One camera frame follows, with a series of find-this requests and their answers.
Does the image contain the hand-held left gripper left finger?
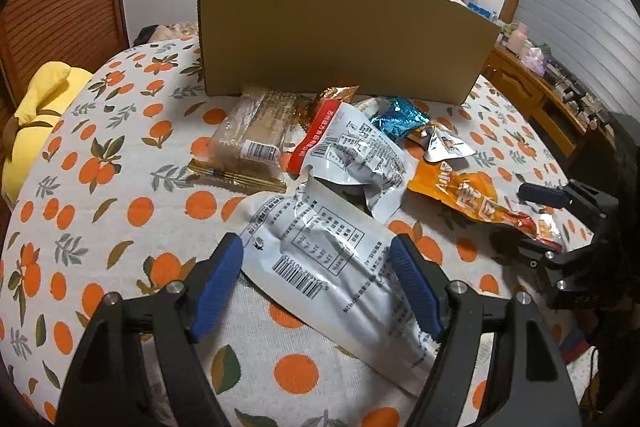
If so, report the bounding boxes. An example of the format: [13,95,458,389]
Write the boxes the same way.
[55,233,246,427]

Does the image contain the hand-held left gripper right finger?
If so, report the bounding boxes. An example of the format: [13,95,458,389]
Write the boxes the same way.
[390,233,583,427]

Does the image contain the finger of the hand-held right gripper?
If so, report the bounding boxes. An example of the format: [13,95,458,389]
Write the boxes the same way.
[492,231,597,271]
[517,179,619,228]

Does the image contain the white barcode snack packet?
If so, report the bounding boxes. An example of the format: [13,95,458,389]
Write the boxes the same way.
[235,177,441,398]

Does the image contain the orange snack packet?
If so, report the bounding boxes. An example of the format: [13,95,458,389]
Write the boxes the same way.
[406,159,563,253]

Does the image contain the small silver portrait packet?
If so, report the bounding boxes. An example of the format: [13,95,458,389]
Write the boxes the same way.
[422,122,476,164]

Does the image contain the white red-edged snack packet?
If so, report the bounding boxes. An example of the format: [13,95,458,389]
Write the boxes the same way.
[287,99,413,224]

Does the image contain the brown cake packet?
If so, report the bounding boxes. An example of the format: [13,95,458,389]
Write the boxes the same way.
[187,88,298,195]

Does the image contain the blue foil snack packet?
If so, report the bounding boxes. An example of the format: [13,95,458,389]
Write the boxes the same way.
[369,96,432,144]

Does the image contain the copper foil wrapper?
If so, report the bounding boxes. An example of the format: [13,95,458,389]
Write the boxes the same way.
[295,84,361,128]

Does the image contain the brown cardboard box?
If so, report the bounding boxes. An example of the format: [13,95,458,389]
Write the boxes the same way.
[196,0,502,105]

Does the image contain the wooden desk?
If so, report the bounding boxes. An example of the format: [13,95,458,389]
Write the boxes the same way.
[482,44,616,158]

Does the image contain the orange fruit print blanket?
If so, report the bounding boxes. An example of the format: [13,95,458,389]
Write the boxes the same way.
[0,34,608,427]

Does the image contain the pale purple tissue pack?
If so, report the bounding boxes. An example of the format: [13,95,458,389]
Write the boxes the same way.
[522,47,548,75]

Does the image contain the small beige snack packet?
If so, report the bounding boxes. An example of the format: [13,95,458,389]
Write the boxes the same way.
[352,97,388,118]

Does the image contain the grey window blinds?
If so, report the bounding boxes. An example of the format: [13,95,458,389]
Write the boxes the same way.
[512,0,640,118]

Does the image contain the yellow plush toy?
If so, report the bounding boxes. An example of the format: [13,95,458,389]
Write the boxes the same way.
[0,61,93,212]

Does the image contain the floral quilt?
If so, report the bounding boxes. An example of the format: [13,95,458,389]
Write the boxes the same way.
[132,22,201,48]

